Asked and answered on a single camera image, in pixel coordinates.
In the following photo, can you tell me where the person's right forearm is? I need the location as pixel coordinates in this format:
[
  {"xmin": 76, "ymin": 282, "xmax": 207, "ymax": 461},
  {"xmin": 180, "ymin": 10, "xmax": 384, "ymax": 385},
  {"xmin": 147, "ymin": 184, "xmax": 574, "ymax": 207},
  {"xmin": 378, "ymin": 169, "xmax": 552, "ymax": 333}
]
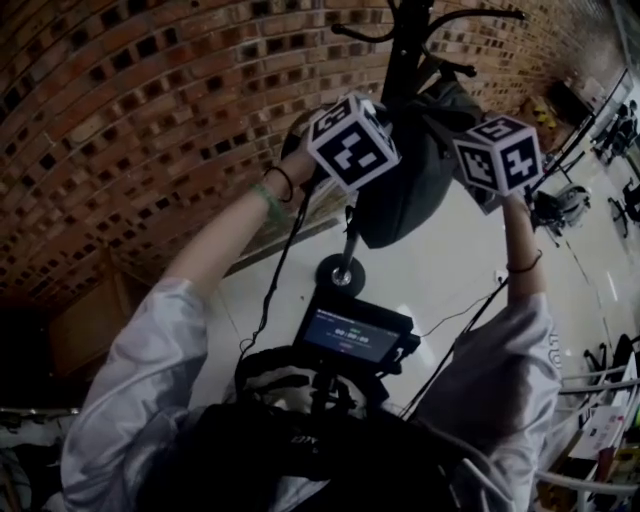
[{"xmin": 499, "ymin": 192, "xmax": 546, "ymax": 306}]

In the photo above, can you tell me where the person's left hand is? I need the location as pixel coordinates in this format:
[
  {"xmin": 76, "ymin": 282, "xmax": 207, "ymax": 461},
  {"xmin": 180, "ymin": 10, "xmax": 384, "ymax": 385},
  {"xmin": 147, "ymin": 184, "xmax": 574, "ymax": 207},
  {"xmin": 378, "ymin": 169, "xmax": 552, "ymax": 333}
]
[{"xmin": 279, "ymin": 148, "xmax": 321, "ymax": 191}]

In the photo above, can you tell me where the thin black wrist band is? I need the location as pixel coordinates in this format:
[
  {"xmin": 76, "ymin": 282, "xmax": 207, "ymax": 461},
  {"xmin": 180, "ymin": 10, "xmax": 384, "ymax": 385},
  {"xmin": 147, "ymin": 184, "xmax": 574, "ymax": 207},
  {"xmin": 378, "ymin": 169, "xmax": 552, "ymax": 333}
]
[{"xmin": 505, "ymin": 248, "xmax": 544, "ymax": 274}]

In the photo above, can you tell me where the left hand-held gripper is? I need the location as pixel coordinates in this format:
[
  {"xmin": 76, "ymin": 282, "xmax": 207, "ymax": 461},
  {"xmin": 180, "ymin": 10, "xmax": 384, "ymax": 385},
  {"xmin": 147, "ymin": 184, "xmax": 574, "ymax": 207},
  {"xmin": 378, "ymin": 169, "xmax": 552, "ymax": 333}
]
[{"xmin": 307, "ymin": 93, "xmax": 403, "ymax": 192}]

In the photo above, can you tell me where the black office chair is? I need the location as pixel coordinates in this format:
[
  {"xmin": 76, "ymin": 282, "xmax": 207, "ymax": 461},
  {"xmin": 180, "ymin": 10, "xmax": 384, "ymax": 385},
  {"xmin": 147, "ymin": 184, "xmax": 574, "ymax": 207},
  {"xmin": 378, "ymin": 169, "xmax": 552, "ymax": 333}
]
[
  {"xmin": 607, "ymin": 179, "xmax": 640, "ymax": 236},
  {"xmin": 584, "ymin": 333, "xmax": 640, "ymax": 381}
]

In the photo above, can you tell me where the white box red label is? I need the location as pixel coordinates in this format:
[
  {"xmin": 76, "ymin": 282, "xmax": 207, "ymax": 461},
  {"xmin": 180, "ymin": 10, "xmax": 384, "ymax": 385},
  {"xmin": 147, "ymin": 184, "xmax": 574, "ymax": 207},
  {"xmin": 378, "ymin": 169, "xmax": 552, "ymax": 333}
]
[{"xmin": 582, "ymin": 404, "xmax": 629, "ymax": 459}]

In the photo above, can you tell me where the white metal shelf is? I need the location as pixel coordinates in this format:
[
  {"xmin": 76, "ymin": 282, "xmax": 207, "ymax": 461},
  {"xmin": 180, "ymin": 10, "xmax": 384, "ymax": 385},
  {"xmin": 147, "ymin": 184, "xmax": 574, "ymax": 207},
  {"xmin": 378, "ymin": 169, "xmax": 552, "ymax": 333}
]
[{"xmin": 537, "ymin": 364, "xmax": 640, "ymax": 512}]

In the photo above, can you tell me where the black chest monitor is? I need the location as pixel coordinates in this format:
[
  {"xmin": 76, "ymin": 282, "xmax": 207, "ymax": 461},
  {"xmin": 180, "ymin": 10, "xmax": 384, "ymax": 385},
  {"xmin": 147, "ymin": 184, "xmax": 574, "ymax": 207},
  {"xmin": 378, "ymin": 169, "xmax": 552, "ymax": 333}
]
[{"xmin": 292, "ymin": 294, "xmax": 421, "ymax": 374}]

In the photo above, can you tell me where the black metal frame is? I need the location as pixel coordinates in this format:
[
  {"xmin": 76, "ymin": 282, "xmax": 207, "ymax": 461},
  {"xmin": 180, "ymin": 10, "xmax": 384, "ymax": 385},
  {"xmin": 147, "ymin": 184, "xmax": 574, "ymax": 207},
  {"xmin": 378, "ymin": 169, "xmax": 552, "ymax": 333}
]
[{"xmin": 537, "ymin": 114, "xmax": 601, "ymax": 201}]

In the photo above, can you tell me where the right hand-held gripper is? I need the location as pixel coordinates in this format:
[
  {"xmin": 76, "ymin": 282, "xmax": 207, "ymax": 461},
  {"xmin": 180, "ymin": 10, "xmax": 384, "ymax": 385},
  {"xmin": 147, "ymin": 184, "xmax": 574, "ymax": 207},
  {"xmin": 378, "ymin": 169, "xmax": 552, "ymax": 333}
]
[{"xmin": 452, "ymin": 114, "xmax": 545, "ymax": 215}]

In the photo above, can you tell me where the black coat rack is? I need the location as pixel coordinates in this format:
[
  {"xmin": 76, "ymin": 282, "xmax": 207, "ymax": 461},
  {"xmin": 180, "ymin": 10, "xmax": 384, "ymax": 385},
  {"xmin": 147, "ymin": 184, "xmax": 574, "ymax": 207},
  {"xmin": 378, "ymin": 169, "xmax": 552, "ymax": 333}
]
[{"xmin": 279, "ymin": 0, "xmax": 529, "ymax": 299}]

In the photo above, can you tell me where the person's white shirt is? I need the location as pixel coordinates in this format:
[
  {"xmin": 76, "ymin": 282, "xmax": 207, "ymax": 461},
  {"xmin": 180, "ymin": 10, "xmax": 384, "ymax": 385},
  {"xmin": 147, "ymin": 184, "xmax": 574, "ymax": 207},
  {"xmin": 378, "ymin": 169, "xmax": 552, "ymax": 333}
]
[{"xmin": 59, "ymin": 277, "xmax": 564, "ymax": 512}]

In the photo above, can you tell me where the cardboard box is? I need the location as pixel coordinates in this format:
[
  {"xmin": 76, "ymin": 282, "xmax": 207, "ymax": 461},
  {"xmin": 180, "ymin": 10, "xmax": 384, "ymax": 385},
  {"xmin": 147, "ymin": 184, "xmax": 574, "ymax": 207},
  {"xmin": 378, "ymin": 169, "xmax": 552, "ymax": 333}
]
[{"xmin": 522, "ymin": 94, "xmax": 559, "ymax": 134}]

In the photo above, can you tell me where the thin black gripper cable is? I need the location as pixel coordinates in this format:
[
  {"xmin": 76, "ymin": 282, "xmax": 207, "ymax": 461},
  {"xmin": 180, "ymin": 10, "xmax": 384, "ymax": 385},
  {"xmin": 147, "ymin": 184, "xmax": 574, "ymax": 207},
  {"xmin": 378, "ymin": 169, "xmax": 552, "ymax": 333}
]
[{"xmin": 399, "ymin": 279, "xmax": 509, "ymax": 421}]

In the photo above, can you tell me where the black chest harness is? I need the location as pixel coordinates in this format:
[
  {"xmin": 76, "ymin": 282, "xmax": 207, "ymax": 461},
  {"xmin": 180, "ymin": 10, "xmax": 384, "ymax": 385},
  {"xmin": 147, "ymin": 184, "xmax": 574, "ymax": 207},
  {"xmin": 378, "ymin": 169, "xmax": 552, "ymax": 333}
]
[{"xmin": 184, "ymin": 344, "xmax": 481, "ymax": 512}]

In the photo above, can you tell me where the wooden cabinet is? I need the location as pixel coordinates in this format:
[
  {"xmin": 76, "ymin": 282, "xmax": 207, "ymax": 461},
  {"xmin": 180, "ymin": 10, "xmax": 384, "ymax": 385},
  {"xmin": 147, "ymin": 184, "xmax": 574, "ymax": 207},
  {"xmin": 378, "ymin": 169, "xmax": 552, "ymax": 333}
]
[{"xmin": 47, "ymin": 247, "xmax": 166, "ymax": 381}]

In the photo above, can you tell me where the person's left forearm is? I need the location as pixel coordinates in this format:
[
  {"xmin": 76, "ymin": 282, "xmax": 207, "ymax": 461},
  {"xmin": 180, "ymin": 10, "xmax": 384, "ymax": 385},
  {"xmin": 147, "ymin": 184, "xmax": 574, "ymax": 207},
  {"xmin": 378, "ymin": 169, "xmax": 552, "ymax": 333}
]
[{"xmin": 162, "ymin": 167, "xmax": 301, "ymax": 301}]

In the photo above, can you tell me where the grey white bag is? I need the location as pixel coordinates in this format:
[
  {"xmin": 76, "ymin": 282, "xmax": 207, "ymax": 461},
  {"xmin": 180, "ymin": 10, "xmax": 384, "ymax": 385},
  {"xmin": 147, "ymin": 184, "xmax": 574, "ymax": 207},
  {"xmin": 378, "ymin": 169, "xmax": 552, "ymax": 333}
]
[{"xmin": 532, "ymin": 184, "xmax": 592, "ymax": 236}]

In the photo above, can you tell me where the dark grey backpack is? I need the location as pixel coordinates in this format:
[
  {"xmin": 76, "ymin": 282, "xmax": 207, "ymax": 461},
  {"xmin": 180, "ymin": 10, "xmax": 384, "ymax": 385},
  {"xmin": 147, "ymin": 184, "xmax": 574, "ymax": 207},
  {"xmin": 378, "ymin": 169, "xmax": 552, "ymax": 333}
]
[{"xmin": 357, "ymin": 79, "xmax": 484, "ymax": 250}]

